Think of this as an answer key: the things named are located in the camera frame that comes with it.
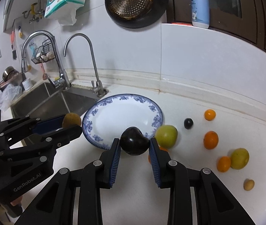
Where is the brown longan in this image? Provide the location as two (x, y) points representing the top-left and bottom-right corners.
(243, 179), (255, 191)
(62, 113), (82, 128)

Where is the small orange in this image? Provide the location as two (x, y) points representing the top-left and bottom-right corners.
(217, 156), (231, 173)
(204, 109), (216, 121)

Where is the large orange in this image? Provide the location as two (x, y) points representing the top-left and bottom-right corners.
(148, 146), (168, 164)

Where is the yellow green pear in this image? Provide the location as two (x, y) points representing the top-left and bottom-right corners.
(231, 148), (250, 170)

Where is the green apple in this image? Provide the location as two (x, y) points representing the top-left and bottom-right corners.
(155, 125), (178, 149)

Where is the dark plum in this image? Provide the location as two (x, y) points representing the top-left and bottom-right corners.
(120, 127), (150, 155)
(183, 118), (194, 130)

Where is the person left hand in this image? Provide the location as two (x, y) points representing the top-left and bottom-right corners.
(10, 196), (23, 206)

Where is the stainless steel sink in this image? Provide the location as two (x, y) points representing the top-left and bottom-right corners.
(11, 83), (100, 120)

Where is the large chrome pull faucet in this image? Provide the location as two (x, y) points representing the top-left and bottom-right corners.
(21, 30), (71, 90)

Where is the blue white porcelain plate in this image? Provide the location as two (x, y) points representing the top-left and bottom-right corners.
(82, 94), (164, 150)

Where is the slim gooseneck faucet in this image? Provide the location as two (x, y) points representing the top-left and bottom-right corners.
(63, 33), (107, 98)

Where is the brass perforated strainer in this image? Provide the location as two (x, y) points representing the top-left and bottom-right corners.
(105, 0), (152, 20)

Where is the black frying pan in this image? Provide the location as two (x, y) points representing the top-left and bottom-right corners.
(105, 0), (169, 29)

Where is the blue lotion pump bottle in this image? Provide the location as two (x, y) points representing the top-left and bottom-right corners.
(190, 0), (210, 29)

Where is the black wire basket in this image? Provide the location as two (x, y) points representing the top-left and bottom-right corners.
(31, 39), (56, 64)

